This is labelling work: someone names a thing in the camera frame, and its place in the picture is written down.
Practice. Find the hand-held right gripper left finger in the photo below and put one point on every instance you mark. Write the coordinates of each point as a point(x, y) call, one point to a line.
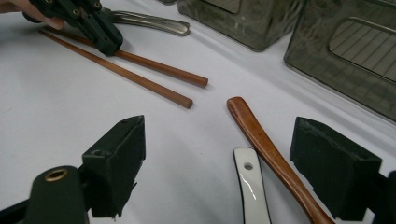
point(115, 168)

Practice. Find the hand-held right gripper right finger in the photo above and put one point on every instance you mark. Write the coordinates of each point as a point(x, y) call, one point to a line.
point(336, 171)

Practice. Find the steel fork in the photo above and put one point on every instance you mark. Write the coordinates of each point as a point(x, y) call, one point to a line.
point(146, 17)

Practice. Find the white ceramic spoon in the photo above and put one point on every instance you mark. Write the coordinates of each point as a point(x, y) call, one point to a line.
point(252, 199)

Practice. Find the white table cover sheet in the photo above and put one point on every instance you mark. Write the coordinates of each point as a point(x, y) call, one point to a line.
point(202, 130)

